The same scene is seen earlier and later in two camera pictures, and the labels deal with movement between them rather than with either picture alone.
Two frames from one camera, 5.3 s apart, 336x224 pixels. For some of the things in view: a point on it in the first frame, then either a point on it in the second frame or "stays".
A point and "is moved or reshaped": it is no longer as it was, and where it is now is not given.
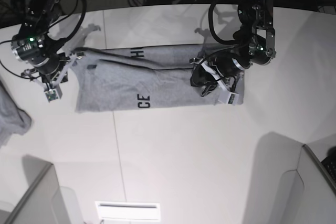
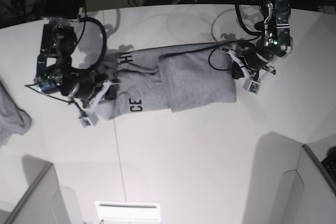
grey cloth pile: x=12 y=120 stays
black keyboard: x=329 y=162 stays
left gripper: x=53 y=72 -> x=89 y=88
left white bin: x=44 y=201 stays
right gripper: x=222 y=68 -> x=248 y=59
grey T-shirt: x=138 y=78 is moved or reshaped
